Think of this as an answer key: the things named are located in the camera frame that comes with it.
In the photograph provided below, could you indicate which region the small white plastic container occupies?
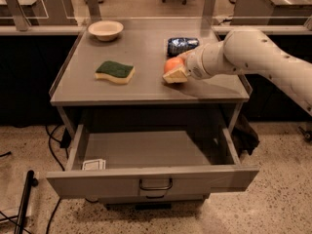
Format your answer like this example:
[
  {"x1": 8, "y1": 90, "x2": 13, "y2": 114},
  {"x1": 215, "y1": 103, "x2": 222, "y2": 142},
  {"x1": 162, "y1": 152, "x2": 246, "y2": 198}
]
[{"x1": 82, "y1": 159, "x2": 106, "y2": 171}]

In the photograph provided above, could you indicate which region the orange fruit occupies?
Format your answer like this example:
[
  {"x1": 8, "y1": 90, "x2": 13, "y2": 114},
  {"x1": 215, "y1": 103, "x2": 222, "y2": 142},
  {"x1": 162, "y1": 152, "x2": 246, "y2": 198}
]
[{"x1": 164, "y1": 57, "x2": 184, "y2": 73}]

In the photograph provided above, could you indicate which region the black pole stand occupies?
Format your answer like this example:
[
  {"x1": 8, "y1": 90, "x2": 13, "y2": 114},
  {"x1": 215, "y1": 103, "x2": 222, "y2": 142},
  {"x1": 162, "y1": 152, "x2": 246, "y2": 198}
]
[{"x1": 14, "y1": 170, "x2": 38, "y2": 234}]

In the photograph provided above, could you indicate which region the grey background table right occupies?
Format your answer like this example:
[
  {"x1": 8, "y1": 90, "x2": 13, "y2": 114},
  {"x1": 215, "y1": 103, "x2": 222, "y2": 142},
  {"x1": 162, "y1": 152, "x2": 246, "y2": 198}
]
[{"x1": 231, "y1": 0, "x2": 312, "y2": 25}]

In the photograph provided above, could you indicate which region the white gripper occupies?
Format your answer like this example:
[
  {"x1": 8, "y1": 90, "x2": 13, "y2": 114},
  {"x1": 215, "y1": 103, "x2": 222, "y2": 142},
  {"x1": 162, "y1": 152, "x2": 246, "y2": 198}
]
[{"x1": 163, "y1": 47, "x2": 211, "y2": 84}]

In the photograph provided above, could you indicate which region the black cloth behind cabinet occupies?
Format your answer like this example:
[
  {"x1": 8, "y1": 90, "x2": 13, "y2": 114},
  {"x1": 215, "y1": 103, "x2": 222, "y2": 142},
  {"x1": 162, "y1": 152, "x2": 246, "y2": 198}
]
[{"x1": 232, "y1": 114, "x2": 259, "y2": 156}]

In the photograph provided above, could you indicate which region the black cable on floor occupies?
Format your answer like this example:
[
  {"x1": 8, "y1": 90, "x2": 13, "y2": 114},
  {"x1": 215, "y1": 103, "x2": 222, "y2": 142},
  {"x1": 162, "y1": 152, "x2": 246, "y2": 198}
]
[{"x1": 44, "y1": 124, "x2": 70, "y2": 234}]

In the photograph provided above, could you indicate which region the grey background table left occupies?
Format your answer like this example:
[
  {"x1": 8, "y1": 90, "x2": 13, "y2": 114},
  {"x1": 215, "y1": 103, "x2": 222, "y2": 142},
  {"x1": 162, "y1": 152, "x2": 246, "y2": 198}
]
[{"x1": 0, "y1": 0, "x2": 77, "y2": 25}]

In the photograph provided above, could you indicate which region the blue soda can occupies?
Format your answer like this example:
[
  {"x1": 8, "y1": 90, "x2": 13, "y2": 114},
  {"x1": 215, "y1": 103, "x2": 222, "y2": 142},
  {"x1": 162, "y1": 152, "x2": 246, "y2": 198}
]
[{"x1": 167, "y1": 37, "x2": 200, "y2": 57}]

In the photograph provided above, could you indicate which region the open grey top drawer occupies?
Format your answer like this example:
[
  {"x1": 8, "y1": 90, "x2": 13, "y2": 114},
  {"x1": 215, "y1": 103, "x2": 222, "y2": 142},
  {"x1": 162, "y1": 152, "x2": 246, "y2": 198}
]
[{"x1": 47, "y1": 125, "x2": 258, "y2": 204}]

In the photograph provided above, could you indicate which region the white ceramic bowl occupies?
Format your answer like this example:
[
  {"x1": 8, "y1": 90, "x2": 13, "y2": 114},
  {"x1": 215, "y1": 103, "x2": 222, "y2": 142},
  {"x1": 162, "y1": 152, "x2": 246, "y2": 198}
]
[{"x1": 88, "y1": 20, "x2": 124, "y2": 42}]

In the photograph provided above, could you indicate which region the grey background table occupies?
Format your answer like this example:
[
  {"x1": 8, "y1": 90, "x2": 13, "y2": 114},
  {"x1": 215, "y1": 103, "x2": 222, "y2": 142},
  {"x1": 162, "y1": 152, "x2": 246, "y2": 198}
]
[
  {"x1": 0, "y1": 0, "x2": 77, "y2": 25},
  {"x1": 231, "y1": 0, "x2": 312, "y2": 25}
]

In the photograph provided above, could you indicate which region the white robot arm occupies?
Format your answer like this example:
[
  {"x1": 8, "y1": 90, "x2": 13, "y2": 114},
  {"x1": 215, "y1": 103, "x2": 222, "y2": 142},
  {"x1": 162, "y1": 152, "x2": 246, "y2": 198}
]
[{"x1": 163, "y1": 26, "x2": 312, "y2": 115}]

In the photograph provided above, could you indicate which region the green and yellow sponge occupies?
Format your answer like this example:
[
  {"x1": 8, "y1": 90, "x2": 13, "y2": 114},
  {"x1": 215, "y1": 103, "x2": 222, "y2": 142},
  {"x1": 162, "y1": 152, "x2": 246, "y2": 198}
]
[{"x1": 95, "y1": 60, "x2": 135, "y2": 84}]

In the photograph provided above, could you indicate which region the grey metal cabinet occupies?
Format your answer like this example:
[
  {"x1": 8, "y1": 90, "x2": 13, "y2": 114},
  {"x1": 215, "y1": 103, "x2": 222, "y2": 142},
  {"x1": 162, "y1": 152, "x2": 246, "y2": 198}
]
[{"x1": 48, "y1": 17, "x2": 254, "y2": 138}]

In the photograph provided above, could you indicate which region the metal drawer handle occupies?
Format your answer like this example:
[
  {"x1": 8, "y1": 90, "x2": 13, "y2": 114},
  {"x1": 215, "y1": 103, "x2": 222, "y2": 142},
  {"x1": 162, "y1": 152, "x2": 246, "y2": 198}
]
[{"x1": 138, "y1": 178, "x2": 173, "y2": 191}]

